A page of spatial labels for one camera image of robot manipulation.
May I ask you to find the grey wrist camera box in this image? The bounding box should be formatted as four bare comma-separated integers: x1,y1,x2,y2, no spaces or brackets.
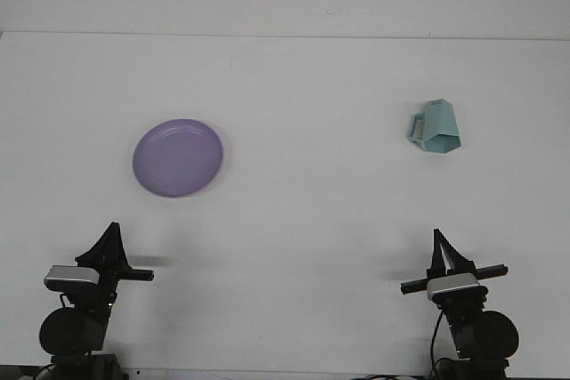
43,264,100,293
425,273,485,303

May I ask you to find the pale blue hexagonal cup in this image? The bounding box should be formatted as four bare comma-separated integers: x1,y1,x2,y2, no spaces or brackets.
404,98,463,155

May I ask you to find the pale purple round plate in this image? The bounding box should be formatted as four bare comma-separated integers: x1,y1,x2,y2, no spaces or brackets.
132,117,224,198

